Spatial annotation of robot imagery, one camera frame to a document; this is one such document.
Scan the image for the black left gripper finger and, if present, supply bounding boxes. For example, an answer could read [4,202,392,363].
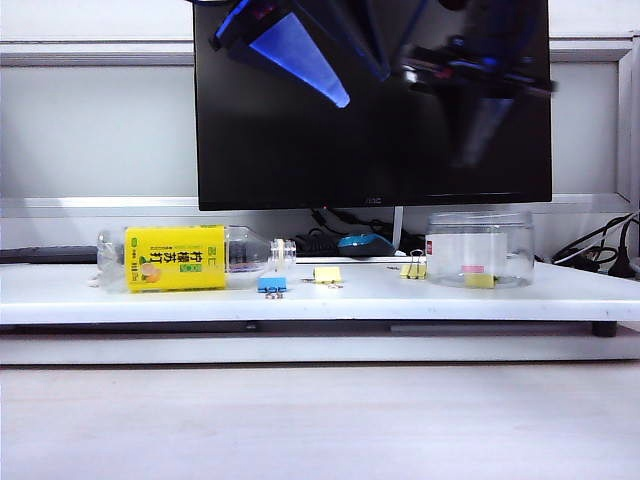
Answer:
[212,4,352,109]
[294,0,393,82]

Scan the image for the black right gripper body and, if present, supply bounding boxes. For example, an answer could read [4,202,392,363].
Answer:
[439,34,560,99]

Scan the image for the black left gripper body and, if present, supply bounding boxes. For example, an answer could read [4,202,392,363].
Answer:
[185,0,297,39]

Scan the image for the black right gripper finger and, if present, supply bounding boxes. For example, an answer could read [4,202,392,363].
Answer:
[439,92,484,169]
[452,95,517,169]

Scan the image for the round transparent plastic jar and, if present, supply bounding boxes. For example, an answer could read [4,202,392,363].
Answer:
[425,209,535,289]

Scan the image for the black computer monitor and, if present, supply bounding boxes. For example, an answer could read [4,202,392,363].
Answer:
[192,0,555,212]

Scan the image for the blue black computer mouse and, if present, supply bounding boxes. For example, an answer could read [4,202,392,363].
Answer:
[338,233,395,259]

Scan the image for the black power plug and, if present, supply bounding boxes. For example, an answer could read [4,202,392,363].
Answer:
[608,234,640,279]

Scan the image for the white raised desk board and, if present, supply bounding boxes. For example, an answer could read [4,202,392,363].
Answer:
[0,259,640,327]

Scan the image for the blue binder clip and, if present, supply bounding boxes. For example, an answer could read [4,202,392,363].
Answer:
[257,274,289,301]

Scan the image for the clear bottle with yellow label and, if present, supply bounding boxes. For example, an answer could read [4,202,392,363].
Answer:
[95,223,300,294]

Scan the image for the blue right wrist cable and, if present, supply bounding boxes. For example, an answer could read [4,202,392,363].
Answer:
[397,0,431,49]

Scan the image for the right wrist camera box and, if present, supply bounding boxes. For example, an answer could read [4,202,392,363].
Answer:
[398,42,454,89]

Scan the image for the grey aluminium partition frame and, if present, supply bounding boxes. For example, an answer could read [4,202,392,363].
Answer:
[0,37,640,221]

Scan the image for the black monitor cables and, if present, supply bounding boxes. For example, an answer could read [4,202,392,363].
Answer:
[294,207,401,254]

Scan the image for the black looped power cables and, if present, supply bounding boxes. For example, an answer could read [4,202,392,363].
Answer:
[532,209,640,276]

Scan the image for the white cable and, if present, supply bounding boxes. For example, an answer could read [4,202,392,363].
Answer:
[552,214,640,265]

